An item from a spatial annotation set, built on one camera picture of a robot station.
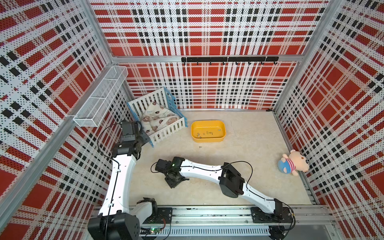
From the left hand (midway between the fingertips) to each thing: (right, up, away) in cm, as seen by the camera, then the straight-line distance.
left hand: (144, 136), depth 78 cm
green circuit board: (+8, -44, -9) cm, 45 cm away
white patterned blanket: (-4, +13, +36) cm, 39 cm away
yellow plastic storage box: (+36, +2, +30) cm, 47 cm away
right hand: (+17, -26, +7) cm, 32 cm away
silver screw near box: (+30, -9, +22) cm, 38 cm away
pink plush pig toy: (+84, -15, +6) cm, 86 cm away
